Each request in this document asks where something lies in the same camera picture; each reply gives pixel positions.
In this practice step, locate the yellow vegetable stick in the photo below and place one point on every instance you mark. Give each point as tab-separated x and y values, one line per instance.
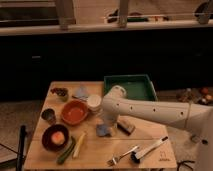
78	145

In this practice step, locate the green zucchini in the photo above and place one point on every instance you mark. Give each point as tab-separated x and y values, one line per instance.
61	159

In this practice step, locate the orange bowl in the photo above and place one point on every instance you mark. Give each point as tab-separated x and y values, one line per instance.
74	112

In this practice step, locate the spice bottles cluster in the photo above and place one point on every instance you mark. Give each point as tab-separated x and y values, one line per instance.
201	96

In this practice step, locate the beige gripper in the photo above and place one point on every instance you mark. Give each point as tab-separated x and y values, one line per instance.
109	120

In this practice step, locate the black pole stand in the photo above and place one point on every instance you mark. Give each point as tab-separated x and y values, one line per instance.
20	155

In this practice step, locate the blue sponge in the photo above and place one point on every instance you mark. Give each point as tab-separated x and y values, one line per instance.
103	130

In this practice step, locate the metal cup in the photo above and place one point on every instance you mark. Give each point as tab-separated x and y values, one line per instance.
49	116

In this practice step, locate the green tray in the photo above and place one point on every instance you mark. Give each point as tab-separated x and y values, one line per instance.
138	87

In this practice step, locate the brown wooden block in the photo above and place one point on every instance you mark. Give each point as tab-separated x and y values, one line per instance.
126	126

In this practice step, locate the cup with dark berries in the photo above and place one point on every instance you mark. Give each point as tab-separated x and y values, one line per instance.
62	93

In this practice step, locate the orange fruit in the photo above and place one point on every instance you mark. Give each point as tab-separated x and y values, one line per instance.
58	138

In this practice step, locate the silver fork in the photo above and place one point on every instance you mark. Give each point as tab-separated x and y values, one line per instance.
115	160

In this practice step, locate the white handled dish brush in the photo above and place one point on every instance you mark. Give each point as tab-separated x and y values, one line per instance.
137	156

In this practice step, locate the dark bowl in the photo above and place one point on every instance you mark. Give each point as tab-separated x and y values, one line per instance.
46	137

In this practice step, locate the white cup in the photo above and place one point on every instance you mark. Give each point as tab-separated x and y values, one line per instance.
94	102

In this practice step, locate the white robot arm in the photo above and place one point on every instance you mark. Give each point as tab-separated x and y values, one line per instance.
194	118

